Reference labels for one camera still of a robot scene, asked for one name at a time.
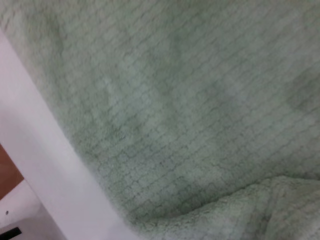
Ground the white panel with black slot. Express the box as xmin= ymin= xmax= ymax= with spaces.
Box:
xmin=0 ymin=179 xmax=66 ymax=240

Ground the green waffle-weave towel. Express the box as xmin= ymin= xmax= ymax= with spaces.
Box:
xmin=0 ymin=0 xmax=320 ymax=240

